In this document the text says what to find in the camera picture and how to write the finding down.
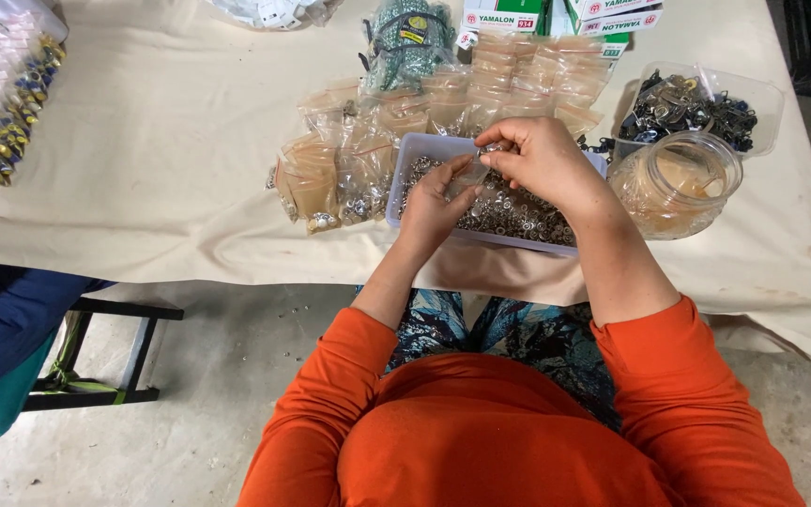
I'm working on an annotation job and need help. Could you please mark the bagged green patterned cord bundle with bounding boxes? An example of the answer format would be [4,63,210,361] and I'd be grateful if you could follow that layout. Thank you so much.
[358,0,460,94]

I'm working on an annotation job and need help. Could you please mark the clear plastic jar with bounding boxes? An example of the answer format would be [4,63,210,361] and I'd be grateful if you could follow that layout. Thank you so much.
[607,131,744,242]

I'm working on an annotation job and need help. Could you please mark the person's left hand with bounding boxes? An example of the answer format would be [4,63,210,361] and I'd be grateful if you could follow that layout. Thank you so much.
[398,155,484,248]

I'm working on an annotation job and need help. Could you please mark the person's blue patterned trousers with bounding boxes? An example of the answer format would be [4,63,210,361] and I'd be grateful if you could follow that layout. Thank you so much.
[355,285,623,434]

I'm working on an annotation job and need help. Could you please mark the lavender plastic tray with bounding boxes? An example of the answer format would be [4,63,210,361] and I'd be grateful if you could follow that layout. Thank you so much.
[386,132,609,256]

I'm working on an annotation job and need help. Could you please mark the cream tablecloth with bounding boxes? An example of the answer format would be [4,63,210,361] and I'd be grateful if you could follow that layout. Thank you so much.
[0,0,811,363]

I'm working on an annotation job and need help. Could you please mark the pile of filled zip bags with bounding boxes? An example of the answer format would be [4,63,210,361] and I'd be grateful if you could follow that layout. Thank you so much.
[266,31,615,235]

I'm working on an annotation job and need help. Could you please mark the green cardboard box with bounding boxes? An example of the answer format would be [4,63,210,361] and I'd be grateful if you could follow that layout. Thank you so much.
[541,0,632,60]

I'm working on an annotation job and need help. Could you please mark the rows of gold blue button packets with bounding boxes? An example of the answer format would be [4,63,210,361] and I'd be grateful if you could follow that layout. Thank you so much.
[0,13,69,190]

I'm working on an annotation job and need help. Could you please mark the black metal stool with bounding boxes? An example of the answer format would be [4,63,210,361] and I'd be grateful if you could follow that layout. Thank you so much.
[23,297,185,413]

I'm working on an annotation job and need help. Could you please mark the heap of dark metal clasps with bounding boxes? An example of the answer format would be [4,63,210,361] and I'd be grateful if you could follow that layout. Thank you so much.
[618,70,759,153]

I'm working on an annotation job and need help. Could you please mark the person's orange shirt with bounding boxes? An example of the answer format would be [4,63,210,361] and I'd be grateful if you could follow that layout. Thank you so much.
[237,294,808,507]

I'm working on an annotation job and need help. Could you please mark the heap of silver snap buttons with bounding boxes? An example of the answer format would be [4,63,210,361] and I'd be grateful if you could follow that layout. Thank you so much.
[398,156,578,247]

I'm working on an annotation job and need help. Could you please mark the clear square plastic container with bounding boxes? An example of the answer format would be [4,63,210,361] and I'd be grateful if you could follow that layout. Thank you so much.
[611,61,785,161]

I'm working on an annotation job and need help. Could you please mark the person's right hand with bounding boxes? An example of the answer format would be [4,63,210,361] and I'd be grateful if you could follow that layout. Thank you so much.
[474,116,612,213]

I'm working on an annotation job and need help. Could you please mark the white box with red label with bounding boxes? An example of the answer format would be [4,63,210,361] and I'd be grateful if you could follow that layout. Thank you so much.
[569,0,664,21]
[461,0,543,34]
[578,9,664,38]

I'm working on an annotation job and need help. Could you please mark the clear bag of white tags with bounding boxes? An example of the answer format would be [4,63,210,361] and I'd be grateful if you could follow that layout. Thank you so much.
[205,0,344,32]

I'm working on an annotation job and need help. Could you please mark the small clear zip bag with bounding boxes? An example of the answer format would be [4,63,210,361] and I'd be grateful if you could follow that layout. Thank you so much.
[445,146,493,202]

